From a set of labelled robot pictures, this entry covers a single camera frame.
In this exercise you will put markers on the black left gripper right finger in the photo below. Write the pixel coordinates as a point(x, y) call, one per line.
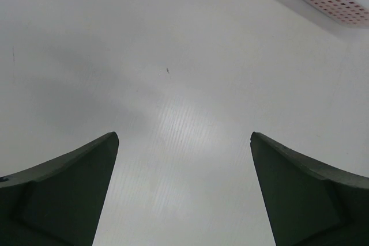
point(307, 201)

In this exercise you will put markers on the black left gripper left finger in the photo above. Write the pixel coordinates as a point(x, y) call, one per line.
point(59, 202)

